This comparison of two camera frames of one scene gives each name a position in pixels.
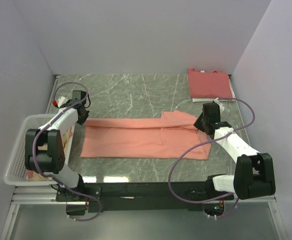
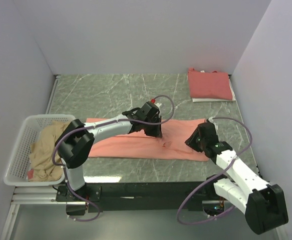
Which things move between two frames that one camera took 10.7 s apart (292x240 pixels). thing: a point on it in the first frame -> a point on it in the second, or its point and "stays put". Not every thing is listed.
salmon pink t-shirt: x=173 y=136 stays put
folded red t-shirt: x=214 y=84 stays put
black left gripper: x=82 y=121 -> x=157 y=132
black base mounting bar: x=111 y=196 stays put
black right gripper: x=197 y=123 -> x=190 y=141
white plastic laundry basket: x=16 y=174 stays put
